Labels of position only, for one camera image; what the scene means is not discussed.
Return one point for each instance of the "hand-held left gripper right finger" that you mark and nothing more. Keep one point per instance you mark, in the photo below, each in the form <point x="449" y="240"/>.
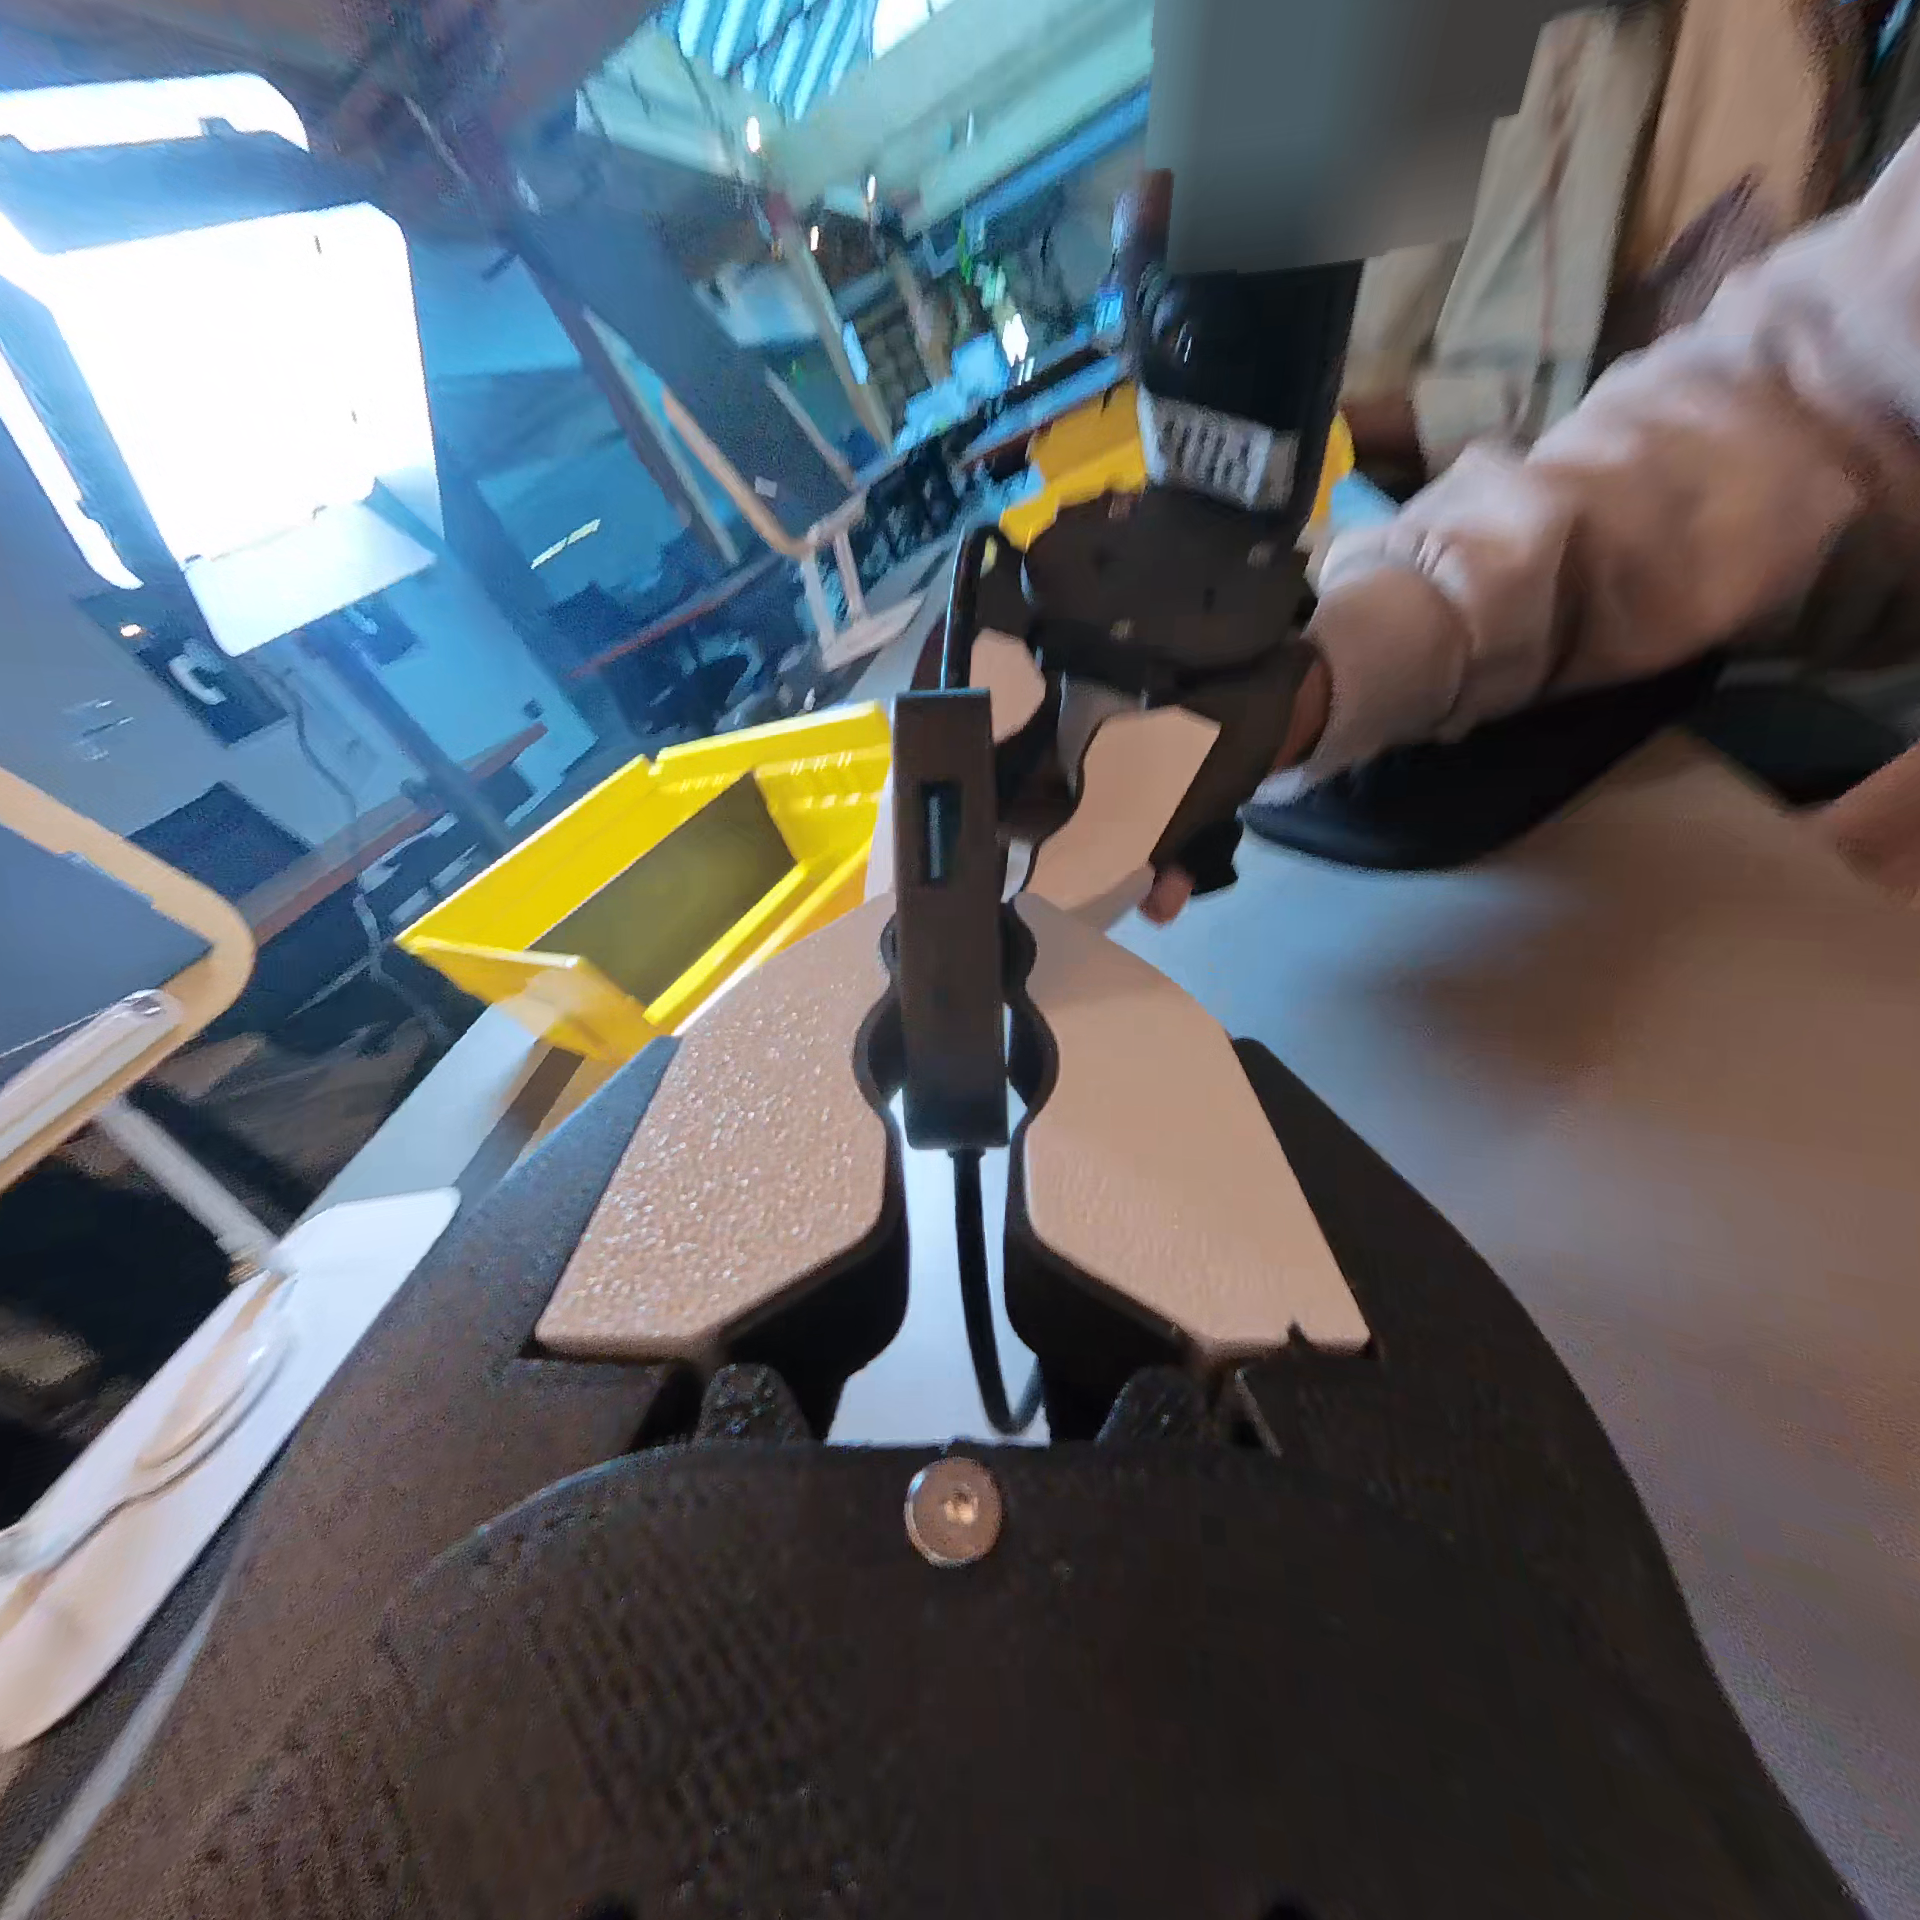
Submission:
<point x="1170" y="1186"/>

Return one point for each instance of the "white board stand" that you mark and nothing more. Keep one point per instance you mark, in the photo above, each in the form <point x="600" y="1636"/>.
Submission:
<point x="226" y="1425"/>

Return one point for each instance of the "bright window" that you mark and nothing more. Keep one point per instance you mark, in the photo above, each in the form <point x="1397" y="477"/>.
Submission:
<point x="256" y="376"/>

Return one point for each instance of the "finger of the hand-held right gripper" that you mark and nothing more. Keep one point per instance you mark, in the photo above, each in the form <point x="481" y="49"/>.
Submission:
<point x="1017" y="684"/>
<point x="1126" y="796"/>

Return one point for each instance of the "black wall sign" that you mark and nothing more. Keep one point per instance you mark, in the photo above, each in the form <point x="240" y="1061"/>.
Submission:
<point x="204" y="676"/>

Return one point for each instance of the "person's beige top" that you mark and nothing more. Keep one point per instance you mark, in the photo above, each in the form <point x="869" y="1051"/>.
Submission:
<point x="1680" y="180"/>

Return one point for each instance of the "yellow plastic bin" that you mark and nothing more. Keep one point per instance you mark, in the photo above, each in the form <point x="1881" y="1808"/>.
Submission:
<point x="812" y="766"/>
<point x="1080" y="465"/>

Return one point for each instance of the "person's right hand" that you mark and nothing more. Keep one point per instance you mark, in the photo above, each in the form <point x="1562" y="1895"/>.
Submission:
<point x="1309" y="714"/>

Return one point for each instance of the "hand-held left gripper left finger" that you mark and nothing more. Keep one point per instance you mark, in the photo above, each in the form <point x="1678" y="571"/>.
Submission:
<point x="720" y="1186"/>

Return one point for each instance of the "black bin divider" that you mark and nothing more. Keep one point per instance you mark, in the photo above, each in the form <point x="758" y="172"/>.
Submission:
<point x="676" y="901"/>

